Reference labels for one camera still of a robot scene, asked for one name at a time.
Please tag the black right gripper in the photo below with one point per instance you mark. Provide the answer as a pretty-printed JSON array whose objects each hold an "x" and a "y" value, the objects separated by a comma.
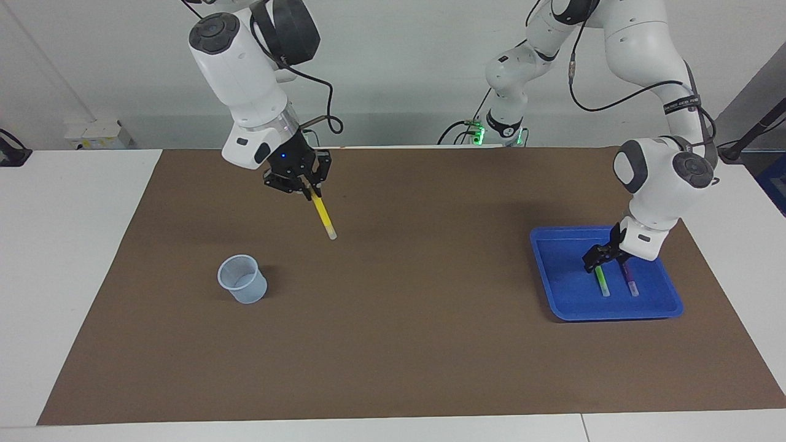
[{"x": 291, "y": 159}]

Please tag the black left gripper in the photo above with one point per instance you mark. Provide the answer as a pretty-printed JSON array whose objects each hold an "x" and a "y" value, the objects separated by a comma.
[{"x": 615, "y": 242}]

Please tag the green pen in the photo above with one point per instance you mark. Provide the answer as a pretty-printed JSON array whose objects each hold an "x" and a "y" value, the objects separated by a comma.
[{"x": 602, "y": 282}]

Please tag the purple pen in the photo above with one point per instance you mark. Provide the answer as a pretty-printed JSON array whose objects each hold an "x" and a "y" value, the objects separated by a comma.
[{"x": 630, "y": 282}]

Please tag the yellow pen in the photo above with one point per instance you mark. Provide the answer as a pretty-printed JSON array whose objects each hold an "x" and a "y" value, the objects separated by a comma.
[{"x": 323, "y": 215}]

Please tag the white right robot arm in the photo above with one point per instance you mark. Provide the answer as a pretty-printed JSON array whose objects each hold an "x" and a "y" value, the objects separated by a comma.
[{"x": 239, "y": 80}]

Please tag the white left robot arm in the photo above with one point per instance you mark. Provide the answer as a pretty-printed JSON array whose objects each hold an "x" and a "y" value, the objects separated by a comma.
[{"x": 657, "y": 190}]

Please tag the blue plastic tray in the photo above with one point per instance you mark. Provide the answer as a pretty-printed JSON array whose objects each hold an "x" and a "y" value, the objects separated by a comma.
[{"x": 565, "y": 288}]

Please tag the clear plastic cup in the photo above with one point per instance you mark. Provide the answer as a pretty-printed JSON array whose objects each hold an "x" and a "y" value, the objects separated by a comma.
[{"x": 245, "y": 288}]

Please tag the black stand with pole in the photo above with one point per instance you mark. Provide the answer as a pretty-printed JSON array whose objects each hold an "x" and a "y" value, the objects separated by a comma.
[{"x": 746, "y": 138}]

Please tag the brown table mat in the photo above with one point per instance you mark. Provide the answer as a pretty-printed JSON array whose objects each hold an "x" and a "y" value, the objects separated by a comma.
[{"x": 393, "y": 344}]

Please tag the blue box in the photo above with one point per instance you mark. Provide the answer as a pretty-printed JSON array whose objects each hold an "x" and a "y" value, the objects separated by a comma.
[{"x": 775, "y": 184}]

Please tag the white power strip box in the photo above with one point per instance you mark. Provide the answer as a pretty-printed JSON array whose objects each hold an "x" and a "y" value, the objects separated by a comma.
[{"x": 92, "y": 135}]

